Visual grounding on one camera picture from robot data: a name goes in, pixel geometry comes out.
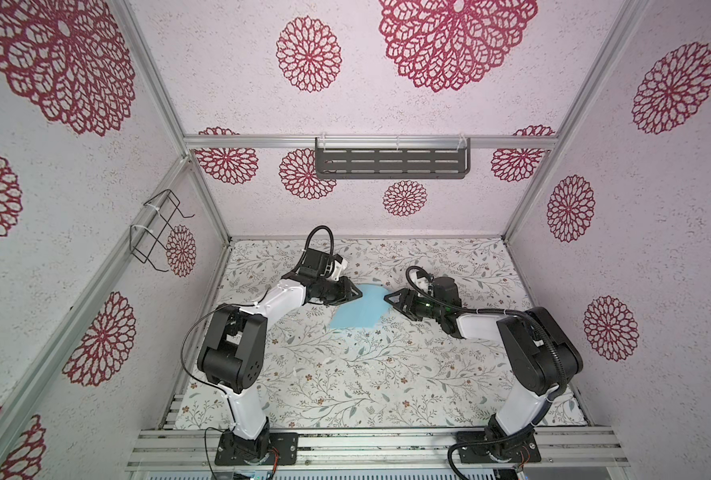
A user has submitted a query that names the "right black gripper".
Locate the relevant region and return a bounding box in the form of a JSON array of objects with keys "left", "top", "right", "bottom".
[{"left": 383, "top": 289, "right": 443, "bottom": 323}]

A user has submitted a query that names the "light blue square paper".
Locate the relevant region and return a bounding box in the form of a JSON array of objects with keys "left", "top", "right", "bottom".
[{"left": 329, "top": 284, "right": 391, "bottom": 330}]

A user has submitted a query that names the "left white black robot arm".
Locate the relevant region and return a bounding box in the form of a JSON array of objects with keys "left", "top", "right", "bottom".
[{"left": 197, "top": 276, "right": 363, "bottom": 463}]

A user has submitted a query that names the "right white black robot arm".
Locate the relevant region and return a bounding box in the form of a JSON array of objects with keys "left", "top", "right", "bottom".
[{"left": 385, "top": 288, "right": 583, "bottom": 445}]

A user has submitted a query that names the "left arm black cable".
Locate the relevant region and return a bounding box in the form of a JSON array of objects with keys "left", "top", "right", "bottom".
[{"left": 180, "top": 225, "right": 337, "bottom": 480}]

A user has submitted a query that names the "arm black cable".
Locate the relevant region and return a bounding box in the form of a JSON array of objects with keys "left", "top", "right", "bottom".
[
  {"left": 405, "top": 265, "right": 571, "bottom": 480},
  {"left": 180, "top": 225, "right": 337, "bottom": 480}
]

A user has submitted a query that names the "dark grey slotted wall shelf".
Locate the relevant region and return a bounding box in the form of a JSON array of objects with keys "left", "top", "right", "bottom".
[{"left": 314, "top": 138, "right": 471, "bottom": 180}]

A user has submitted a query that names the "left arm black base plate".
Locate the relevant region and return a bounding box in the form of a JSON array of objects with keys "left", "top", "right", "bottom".
[{"left": 215, "top": 432, "right": 300, "bottom": 467}]

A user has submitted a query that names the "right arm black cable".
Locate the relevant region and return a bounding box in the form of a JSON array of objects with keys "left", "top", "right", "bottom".
[{"left": 405, "top": 265, "right": 571, "bottom": 480}]

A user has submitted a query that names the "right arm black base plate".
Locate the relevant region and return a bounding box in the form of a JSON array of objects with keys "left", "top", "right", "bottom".
[{"left": 455, "top": 432, "right": 543, "bottom": 465}]

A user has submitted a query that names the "black wire wall rack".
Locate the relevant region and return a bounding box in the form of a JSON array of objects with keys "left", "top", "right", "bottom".
[{"left": 128, "top": 189, "right": 195, "bottom": 273}]

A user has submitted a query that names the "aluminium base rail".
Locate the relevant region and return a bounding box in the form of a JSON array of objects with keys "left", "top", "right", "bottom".
[{"left": 125, "top": 426, "right": 631, "bottom": 473}]

